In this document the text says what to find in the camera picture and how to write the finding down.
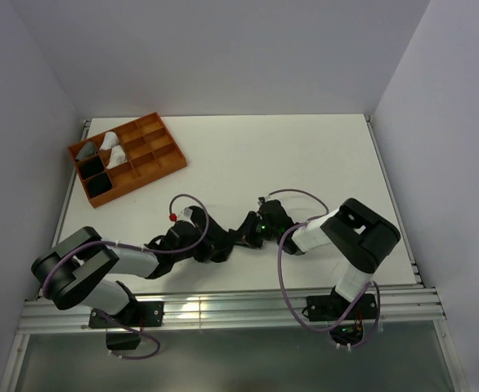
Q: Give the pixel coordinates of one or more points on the grey rolled sock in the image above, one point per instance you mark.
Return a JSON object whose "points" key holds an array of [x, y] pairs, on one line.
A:
{"points": [[88, 150]]}

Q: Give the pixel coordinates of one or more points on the aluminium frame rail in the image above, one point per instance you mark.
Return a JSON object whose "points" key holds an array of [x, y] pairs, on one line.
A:
{"points": [[230, 311]]}

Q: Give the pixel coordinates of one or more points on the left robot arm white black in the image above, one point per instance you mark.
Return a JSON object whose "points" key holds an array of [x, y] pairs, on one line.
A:
{"points": [[73, 272]]}

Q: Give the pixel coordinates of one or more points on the upper white rolled sock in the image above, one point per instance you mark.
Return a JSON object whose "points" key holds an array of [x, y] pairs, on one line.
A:
{"points": [[110, 140]]}

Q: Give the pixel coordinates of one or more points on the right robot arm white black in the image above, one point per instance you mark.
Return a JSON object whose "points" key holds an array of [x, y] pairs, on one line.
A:
{"points": [[363, 237]]}

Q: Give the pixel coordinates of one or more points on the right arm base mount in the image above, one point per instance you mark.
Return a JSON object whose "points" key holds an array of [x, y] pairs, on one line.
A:
{"points": [[331, 307]]}

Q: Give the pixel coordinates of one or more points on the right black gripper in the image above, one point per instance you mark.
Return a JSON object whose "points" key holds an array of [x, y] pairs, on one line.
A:
{"points": [[259, 217]]}

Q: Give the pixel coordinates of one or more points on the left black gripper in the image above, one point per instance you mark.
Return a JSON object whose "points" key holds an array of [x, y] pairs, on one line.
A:
{"points": [[207, 244]]}

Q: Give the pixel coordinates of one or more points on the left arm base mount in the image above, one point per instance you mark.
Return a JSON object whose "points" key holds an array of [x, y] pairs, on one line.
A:
{"points": [[123, 331]]}

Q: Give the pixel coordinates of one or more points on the lower white rolled sock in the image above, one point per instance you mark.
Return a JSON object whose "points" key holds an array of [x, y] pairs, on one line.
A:
{"points": [[117, 157]]}

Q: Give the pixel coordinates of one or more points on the white rolled sock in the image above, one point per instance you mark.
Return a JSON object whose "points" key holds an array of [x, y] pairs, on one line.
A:
{"points": [[117, 157], [110, 140]]}

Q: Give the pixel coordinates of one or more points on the black sock with white stripes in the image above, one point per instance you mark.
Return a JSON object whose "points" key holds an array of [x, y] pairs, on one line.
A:
{"points": [[90, 167]]}

